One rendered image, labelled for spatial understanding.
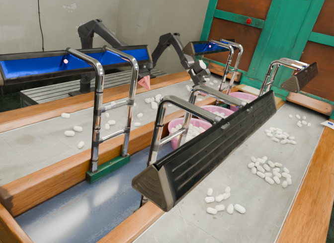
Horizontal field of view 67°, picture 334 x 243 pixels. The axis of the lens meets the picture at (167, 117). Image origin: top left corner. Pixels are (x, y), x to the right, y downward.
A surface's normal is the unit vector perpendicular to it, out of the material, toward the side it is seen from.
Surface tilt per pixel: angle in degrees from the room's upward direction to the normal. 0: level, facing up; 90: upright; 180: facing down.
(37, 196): 90
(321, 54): 90
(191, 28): 90
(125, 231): 0
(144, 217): 0
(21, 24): 90
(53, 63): 58
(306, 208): 0
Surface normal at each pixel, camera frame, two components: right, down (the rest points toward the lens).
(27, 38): 0.80, 0.40
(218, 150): 0.76, -0.12
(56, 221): 0.18, -0.87
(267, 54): -0.60, 0.26
